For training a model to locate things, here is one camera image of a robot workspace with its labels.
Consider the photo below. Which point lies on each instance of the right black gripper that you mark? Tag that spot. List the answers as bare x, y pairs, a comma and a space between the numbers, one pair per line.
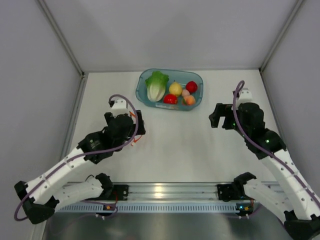
221, 111

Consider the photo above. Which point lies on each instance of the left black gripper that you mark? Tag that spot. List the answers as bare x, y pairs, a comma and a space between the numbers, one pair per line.
141, 130

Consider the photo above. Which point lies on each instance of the clear zip top bag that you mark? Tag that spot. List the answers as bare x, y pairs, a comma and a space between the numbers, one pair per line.
136, 137

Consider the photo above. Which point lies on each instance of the fake peach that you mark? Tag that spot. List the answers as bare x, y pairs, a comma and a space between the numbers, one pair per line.
189, 100

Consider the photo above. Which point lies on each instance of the red fake pepper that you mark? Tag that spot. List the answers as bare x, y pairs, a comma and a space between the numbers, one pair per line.
191, 86

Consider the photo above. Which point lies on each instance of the pale pink fake egg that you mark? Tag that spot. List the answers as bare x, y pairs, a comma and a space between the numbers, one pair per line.
185, 93

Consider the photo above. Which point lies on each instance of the green fake vegetable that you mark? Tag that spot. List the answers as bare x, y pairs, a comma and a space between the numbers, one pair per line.
156, 85

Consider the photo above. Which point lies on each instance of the fake strawberry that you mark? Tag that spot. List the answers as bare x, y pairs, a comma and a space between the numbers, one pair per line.
170, 99

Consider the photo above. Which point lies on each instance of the yellow fake fruit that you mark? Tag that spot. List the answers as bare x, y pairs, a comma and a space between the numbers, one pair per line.
175, 89

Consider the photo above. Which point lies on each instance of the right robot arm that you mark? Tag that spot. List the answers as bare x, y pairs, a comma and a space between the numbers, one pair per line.
299, 209

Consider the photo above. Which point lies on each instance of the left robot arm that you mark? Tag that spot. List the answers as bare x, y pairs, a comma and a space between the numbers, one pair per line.
44, 195

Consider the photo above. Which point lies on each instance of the teal plastic bin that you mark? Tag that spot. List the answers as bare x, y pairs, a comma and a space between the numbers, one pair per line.
178, 76

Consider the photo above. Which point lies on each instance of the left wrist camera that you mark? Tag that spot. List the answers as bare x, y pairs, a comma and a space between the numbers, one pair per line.
118, 107

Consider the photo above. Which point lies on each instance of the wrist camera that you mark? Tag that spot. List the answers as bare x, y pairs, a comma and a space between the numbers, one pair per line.
118, 107
244, 96

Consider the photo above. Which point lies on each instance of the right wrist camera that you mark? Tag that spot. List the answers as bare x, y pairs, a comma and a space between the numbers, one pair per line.
244, 96

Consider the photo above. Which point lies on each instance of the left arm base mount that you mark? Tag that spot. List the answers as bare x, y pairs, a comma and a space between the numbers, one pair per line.
119, 192

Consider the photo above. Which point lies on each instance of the aluminium mounting rail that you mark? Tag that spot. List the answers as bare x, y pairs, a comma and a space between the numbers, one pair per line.
172, 192

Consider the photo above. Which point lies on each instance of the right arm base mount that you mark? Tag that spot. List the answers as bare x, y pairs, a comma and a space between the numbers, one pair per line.
227, 192

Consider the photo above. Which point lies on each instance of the slotted cable duct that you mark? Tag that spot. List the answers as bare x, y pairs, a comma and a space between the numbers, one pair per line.
126, 207

